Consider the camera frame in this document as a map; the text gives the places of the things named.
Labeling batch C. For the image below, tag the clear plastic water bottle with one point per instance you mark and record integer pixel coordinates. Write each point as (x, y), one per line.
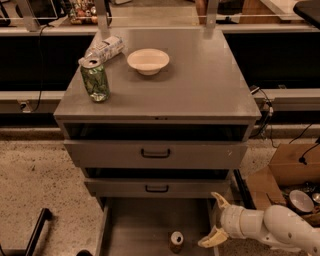
(104, 50)

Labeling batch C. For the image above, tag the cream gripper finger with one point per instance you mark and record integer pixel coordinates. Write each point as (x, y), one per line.
(221, 201)
(216, 237)

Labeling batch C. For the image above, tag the wire basket of fruit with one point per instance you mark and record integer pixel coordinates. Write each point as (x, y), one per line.
(82, 12)

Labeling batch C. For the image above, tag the green soda can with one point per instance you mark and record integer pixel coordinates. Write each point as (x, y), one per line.
(94, 78)

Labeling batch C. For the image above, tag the grey open bottom drawer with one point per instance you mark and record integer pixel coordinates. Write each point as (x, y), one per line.
(141, 227)

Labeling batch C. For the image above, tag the small bowl in box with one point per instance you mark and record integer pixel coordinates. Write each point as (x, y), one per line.
(300, 201)

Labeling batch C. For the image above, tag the grey top drawer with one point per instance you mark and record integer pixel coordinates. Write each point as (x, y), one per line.
(155, 154)

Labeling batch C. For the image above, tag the black metal bar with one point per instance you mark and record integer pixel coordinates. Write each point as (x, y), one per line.
(45, 216)

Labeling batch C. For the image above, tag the grey middle drawer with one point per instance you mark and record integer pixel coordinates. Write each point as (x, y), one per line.
(155, 188)

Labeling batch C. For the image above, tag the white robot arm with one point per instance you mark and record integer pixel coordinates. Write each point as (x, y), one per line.
(278, 227)

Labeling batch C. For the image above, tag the grey metal drawer cabinet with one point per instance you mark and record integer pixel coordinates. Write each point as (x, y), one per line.
(200, 96)

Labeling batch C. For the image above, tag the black leaning bar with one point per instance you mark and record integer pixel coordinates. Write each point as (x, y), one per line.
(243, 190)

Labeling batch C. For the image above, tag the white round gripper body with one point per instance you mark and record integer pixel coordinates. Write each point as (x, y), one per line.
(232, 219)

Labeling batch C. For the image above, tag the orange soda can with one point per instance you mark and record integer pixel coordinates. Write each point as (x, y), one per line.
(176, 241)

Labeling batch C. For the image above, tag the white bowl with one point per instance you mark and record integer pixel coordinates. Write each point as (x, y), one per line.
(148, 61)

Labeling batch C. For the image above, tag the brown cardboard box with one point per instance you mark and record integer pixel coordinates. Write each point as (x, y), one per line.
(291, 165)

